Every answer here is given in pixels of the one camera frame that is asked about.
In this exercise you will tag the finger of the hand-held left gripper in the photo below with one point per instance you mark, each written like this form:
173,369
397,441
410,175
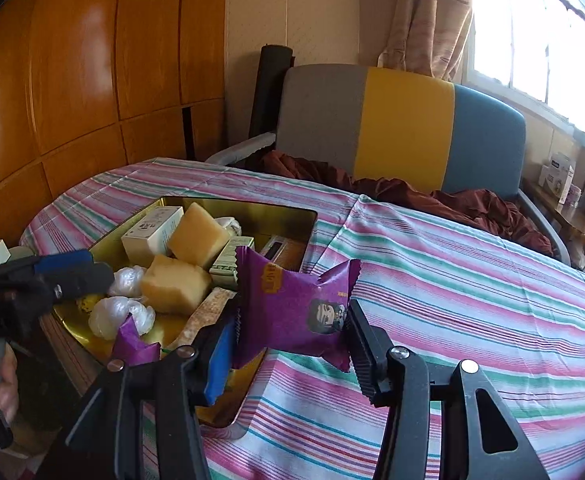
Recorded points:
82,282
65,263

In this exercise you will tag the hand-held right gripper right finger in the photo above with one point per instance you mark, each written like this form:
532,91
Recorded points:
365,350

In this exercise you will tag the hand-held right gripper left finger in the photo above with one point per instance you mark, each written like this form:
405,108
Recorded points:
220,365

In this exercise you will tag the small toy clutter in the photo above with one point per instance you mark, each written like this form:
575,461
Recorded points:
287,255
125,281

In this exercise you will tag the white plastic-wrapped ball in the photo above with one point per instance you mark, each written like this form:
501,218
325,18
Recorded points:
230,226
115,317

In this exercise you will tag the cracker packet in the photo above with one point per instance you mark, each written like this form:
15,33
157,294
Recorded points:
207,317

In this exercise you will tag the white box red print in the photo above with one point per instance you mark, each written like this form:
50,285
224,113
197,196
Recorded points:
147,240

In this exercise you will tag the purple snack packet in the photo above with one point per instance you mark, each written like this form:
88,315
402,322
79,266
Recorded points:
292,310
132,345

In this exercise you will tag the yellow sponge cake block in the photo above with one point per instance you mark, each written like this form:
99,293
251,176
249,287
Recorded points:
172,285
197,235

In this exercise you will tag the small green white box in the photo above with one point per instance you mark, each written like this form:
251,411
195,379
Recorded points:
230,262

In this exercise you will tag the gold tin box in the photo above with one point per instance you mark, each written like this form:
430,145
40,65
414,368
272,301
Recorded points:
272,220

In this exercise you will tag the person's left hand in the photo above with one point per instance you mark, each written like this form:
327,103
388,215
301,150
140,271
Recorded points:
10,385

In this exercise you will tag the striped tablecloth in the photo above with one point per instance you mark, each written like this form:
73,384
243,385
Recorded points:
447,285

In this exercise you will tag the maroon cloth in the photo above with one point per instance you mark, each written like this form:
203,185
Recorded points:
472,210

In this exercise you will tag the wooden wardrobe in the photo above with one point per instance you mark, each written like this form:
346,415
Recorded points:
97,60

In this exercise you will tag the grey yellow blue armchair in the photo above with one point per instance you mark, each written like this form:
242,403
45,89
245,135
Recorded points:
402,120

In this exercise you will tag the wooden side desk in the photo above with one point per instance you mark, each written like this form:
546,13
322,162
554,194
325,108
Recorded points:
572,225

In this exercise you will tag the white printed carton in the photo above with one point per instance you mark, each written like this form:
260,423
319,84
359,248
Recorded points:
553,185

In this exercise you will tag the black rolled mat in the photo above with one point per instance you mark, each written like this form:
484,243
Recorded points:
267,90

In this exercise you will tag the white box blue label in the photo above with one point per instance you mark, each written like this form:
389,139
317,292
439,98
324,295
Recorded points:
563,165

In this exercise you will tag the beige patterned curtain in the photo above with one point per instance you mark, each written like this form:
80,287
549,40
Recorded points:
422,15

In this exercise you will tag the window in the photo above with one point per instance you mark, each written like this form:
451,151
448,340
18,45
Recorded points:
537,35

